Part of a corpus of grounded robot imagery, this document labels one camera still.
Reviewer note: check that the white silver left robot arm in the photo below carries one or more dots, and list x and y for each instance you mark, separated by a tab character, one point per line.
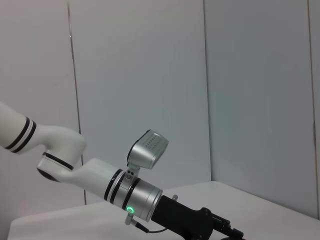
95	175

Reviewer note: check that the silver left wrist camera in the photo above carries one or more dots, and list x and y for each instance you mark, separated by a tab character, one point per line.
147	152

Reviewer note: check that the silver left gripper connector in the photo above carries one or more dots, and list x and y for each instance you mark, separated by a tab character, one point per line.
135	221

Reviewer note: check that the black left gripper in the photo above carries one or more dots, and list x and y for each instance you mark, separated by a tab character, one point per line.
180	217

